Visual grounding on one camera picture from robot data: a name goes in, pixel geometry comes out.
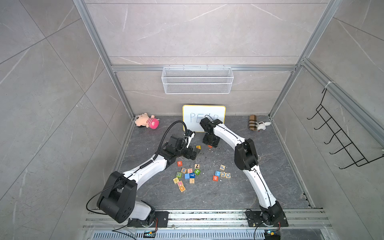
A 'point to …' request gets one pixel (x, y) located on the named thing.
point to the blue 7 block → (192, 175)
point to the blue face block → (217, 173)
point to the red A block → (209, 146)
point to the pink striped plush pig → (144, 120)
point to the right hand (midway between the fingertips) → (209, 144)
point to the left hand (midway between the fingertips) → (195, 144)
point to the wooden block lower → (191, 180)
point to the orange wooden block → (182, 188)
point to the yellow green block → (176, 180)
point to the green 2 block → (197, 171)
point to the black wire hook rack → (345, 141)
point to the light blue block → (187, 176)
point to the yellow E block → (198, 146)
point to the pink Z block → (180, 183)
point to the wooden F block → (222, 167)
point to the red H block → (190, 170)
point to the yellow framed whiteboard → (192, 115)
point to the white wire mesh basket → (197, 80)
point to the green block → (179, 174)
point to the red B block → (215, 178)
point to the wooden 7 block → (197, 166)
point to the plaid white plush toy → (254, 125)
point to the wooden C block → (222, 174)
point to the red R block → (179, 163)
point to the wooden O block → (228, 175)
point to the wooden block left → (183, 170)
